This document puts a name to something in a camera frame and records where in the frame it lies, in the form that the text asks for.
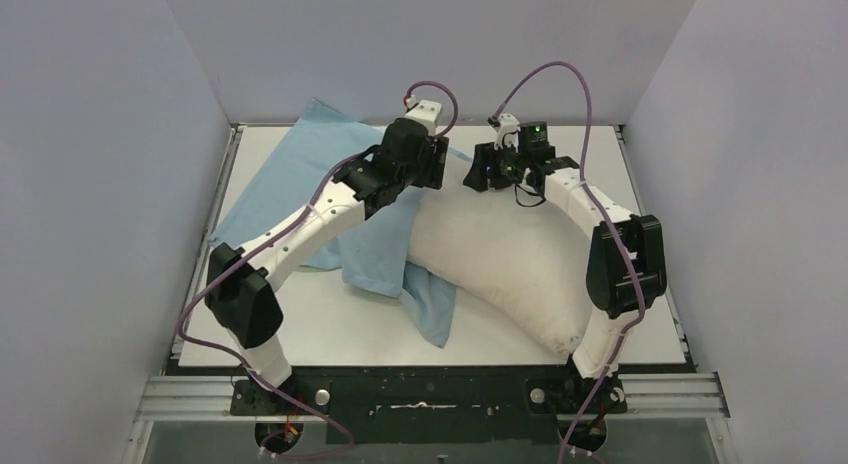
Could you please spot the white pillow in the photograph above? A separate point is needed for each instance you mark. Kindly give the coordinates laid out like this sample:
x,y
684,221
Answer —
x,y
529,263

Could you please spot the aluminium frame rail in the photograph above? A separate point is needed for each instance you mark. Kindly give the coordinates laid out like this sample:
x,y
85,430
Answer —
x,y
166,264

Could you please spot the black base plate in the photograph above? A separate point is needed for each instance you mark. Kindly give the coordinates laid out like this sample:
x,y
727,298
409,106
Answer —
x,y
435,405

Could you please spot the green and blue pillowcase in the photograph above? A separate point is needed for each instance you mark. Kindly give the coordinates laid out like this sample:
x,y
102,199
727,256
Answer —
x,y
373,256

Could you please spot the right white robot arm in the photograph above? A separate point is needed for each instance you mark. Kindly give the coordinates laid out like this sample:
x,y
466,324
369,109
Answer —
x,y
626,268

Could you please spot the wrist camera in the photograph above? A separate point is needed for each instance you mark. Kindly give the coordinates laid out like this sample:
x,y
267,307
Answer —
x,y
424,112
507,128

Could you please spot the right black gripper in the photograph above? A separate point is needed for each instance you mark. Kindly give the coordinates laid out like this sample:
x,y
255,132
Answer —
x,y
486,157

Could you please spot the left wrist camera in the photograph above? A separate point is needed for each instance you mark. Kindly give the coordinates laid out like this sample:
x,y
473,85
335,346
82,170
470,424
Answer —
x,y
424,112

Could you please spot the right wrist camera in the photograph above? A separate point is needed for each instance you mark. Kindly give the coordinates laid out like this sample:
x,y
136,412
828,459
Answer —
x,y
507,128

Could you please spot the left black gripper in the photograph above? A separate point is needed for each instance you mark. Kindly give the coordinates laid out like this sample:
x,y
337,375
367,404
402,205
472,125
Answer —
x,y
433,161

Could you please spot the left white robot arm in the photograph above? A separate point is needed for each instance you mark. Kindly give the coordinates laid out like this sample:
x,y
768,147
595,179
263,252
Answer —
x,y
243,281

